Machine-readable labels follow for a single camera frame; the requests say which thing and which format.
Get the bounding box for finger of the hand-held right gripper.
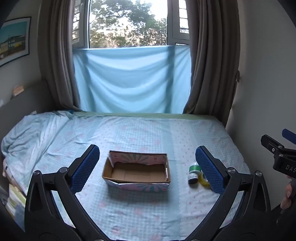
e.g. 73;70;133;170
260;134;285;154
282;129;296;145

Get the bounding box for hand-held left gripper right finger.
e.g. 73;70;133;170
195;146;271;234

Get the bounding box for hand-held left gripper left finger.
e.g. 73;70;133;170
24;144;100;234

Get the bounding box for yellow tape roll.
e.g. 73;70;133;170
199;171;211;187

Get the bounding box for small green white bottle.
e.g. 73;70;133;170
187;163;200;185

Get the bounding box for cardboard box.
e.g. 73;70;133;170
102;150;172;193

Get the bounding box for person's right hand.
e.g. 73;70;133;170
280;179;296;210

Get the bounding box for stack of books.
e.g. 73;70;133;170
4;183;27;224

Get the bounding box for grey headboard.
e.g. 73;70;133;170
0;80;78;151

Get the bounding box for light blue hanging cloth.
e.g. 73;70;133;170
72;45;193;114

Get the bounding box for grey-brown curtain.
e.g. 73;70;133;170
38;0;90;112
183;0;241;115

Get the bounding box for small pink packet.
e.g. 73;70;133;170
12;85;25;97

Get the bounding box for window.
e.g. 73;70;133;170
72;0;191;50

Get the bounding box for wall poster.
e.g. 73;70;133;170
0;17;32;68

